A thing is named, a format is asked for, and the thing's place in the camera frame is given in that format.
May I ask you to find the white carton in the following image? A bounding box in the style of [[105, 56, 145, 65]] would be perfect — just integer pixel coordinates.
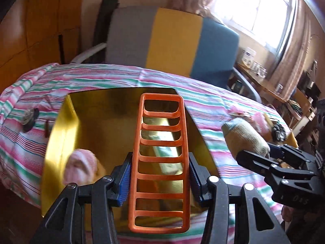
[[240, 48, 257, 65]]

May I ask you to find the black upright panel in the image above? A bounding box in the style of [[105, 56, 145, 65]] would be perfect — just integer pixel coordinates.
[[93, 0, 120, 64]]

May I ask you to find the gold-lined gift box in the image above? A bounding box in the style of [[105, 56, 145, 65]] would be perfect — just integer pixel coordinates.
[[41, 88, 221, 218]]

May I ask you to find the window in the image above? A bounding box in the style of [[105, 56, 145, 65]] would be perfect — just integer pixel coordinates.
[[216, 0, 296, 54]]

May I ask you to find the tan soft cloth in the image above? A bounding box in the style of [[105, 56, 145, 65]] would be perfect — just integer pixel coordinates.
[[222, 118, 271, 159]]

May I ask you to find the striped blanket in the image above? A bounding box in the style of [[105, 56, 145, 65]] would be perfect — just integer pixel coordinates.
[[0, 63, 297, 244]]

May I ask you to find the pink fuzzy item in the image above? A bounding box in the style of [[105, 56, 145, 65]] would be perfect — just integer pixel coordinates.
[[64, 148, 99, 186]]

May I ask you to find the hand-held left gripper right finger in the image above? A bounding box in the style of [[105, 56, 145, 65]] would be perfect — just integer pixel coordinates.
[[188, 152, 291, 244]]

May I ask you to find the orange plastic slotted rack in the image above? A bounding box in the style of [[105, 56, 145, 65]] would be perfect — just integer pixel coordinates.
[[128, 93, 190, 234]]

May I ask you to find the grey yellow blue armchair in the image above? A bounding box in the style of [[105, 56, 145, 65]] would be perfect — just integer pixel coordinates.
[[70, 6, 262, 105]]

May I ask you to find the wooden wardrobe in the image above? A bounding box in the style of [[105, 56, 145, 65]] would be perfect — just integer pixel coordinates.
[[0, 0, 85, 92]]

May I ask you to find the pink cloth item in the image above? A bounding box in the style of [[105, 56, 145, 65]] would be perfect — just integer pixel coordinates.
[[230, 107, 275, 136]]

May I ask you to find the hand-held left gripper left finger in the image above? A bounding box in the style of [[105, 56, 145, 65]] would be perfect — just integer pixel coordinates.
[[29, 152, 134, 244]]

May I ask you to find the clear glass jar set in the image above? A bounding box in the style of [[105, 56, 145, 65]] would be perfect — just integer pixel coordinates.
[[250, 61, 268, 78]]

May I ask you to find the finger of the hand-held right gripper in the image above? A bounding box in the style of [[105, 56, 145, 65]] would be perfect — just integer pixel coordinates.
[[236, 149, 318, 206], [268, 143, 318, 168]]

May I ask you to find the black round item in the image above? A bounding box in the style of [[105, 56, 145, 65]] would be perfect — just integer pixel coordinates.
[[22, 108, 40, 133]]

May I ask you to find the wooden desk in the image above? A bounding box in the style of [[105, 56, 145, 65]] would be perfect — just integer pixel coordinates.
[[236, 62, 315, 122]]

